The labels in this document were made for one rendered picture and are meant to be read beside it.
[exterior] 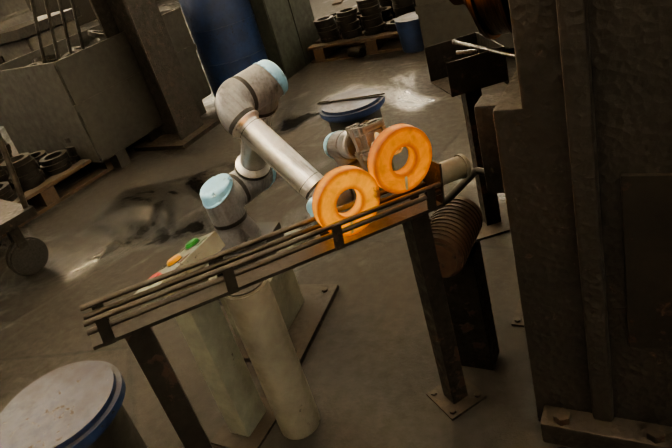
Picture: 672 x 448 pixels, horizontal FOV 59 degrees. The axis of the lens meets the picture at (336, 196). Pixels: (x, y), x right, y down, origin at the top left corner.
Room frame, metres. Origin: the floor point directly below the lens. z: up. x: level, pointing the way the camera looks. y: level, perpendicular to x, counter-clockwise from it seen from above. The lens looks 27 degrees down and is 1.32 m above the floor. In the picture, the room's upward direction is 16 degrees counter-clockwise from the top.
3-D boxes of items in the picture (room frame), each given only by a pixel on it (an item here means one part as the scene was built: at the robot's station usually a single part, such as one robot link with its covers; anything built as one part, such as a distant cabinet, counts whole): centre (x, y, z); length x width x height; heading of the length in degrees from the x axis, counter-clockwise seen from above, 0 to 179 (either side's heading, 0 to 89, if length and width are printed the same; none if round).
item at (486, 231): (2.05, -0.57, 0.36); 0.26 x 0.20 x 0.72; 1
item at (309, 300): (1.80, 0.36, 0.13); 0.40 x 0.40 x 0.26; 63
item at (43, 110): (4.66, 1.46, 0.43); 1.23 x 0.93 x 0.87; 144
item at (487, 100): (1.30, -0.43, 0.68); 0.11 x 0.08 x 0.24; 56
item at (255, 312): (1.29, 0.29, 0.26); 0.12 x 0.12 x 0.52
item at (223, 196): (1.79, 0.36, 0.53); 0.13 x 0.12 x 0.14; 130
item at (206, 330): (1.34, 0.44, 0.31); 0.24 x 0.16 x 0.62; 146
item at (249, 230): (1.79, 0.36, 0.42); 0.15 x 0.15 x 0.10
